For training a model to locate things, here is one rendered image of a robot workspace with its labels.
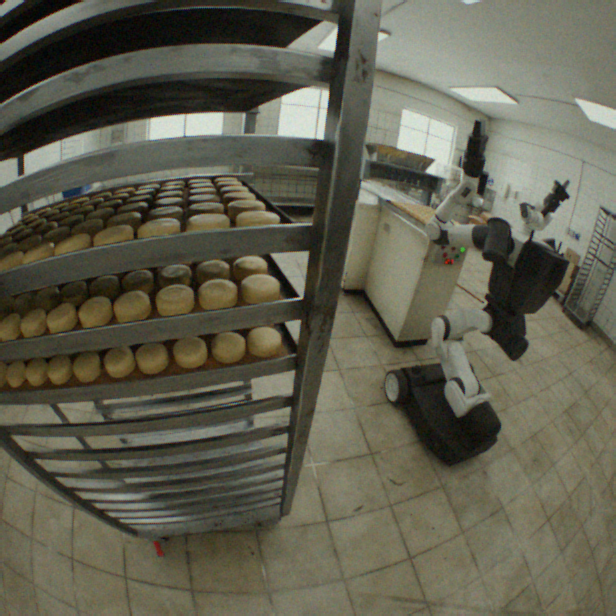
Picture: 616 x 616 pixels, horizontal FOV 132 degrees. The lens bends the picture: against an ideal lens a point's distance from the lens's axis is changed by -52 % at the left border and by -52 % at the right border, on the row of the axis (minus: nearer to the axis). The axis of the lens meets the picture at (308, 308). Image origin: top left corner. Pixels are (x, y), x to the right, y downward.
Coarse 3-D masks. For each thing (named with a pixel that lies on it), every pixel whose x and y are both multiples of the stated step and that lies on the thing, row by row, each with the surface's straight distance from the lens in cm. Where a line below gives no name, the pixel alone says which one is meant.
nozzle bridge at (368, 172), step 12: (372, 168) 222; (384, 168) 226; (396, 168) 231; (408, 168) 226; (360, 180) 222; (372, 180) 218; (384, 180) 222; (396, 180) 232; (408, 180) 238; (420, 180) 244; (432, 180) 250; (432, 192) 247
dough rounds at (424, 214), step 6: (396, 204) 200; (402, 204) 204; (408, 204) 211; (414, 204) 216; (408, 210) 185; (414, 210) 190; (420, 210) 197; (426, 210) 204; (432, 210) 217; (414, 216) 179; (420, 216) 176; (426, 216) 181; (426, 222) 167; (456, 222) 197
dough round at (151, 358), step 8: (152, 344) 43; (160, 344) 43; (136, 352) 43; (144, 352) 42; (152, 352) 42; (160, 352) 41; (136, 360) 42; (144, 360) 41; (152, 360) 40; (160, 360) 40; (168, 360) 42; (144, 368) 41; (152, 368) 40; (160, 368) 41
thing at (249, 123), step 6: (246, 114) 69; (252, 114) 69; (246, 120) 69; (252, 120) 69; (246, 126) 69; (252, 126) 69; (246, 132) 69; (252, 132) 69; (240, 168) 69; (246, 168) 69; (252, 168) 69; (246, 396) 112; (252, 420) 127
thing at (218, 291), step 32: (256, 256) 47; (64, 288) 47; (96, 288) 43; (128, 288) 40; (160, 288) 42; (192, 288) 40; (224, 288) 36; (256, 288) 35; (0, 320) 55; (32, 320) 43; (64, 320) 39; (96, 320) 37; (128, 320) 35
